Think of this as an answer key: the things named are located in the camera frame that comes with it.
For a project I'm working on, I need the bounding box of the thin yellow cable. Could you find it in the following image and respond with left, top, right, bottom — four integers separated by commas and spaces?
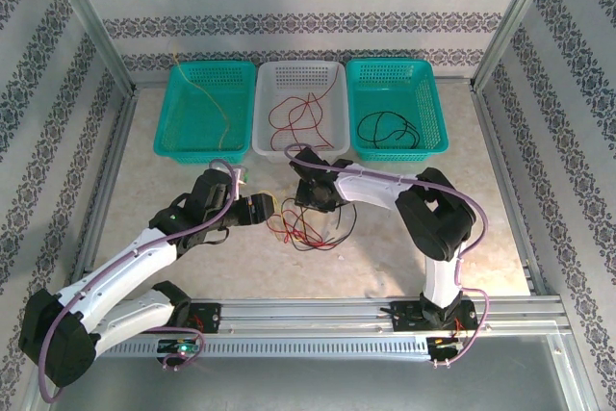
258, 189, 309, 243
170, 42, 232, 150

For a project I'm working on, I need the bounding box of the teal plastic basket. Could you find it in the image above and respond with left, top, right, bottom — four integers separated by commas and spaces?
152, 60, 257, 166
345, 59, 450, 164

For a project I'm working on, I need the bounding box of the white plastic basket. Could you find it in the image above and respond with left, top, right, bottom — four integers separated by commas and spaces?
251, 62, 351, 162

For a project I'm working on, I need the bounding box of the small black circuit board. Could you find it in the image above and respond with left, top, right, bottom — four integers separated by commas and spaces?
157, 339, 201, 359
426, 336, 467, 357

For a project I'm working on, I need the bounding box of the grey metal panel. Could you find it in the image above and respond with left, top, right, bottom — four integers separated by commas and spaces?
47, 357, 569, 411

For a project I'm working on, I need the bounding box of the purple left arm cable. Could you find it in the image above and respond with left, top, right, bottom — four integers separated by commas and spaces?
38, 159, 242, 405

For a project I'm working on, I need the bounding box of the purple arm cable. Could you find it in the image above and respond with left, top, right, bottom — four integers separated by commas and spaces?
283, 143, 492, 369
38, 159, 242, 405

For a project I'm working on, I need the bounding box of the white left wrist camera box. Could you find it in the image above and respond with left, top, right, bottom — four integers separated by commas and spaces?
209, 160, 250, 189

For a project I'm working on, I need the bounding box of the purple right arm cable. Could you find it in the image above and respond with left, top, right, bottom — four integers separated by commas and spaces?
283, 143, 492, 369

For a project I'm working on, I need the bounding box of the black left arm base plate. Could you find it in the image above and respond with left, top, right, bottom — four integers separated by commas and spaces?
185, 302, 223, 335

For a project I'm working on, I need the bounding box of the aluminium table side rail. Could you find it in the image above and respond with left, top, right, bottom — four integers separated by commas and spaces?
66, 88, 141, 299
469, 81, 562, 297

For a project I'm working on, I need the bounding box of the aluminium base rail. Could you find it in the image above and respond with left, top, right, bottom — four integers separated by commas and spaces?
45, 297, 572, 335

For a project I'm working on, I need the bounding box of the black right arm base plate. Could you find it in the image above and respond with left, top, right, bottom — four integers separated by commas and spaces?
390, 299, 480, 333

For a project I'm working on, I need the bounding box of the slotted grey cable duct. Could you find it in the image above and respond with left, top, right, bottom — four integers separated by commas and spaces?
100, 336, 432, 359

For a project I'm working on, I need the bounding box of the aluminium frame post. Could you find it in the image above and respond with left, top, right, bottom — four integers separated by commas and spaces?
40, 0, 141, 97
473, 0, 565, 90

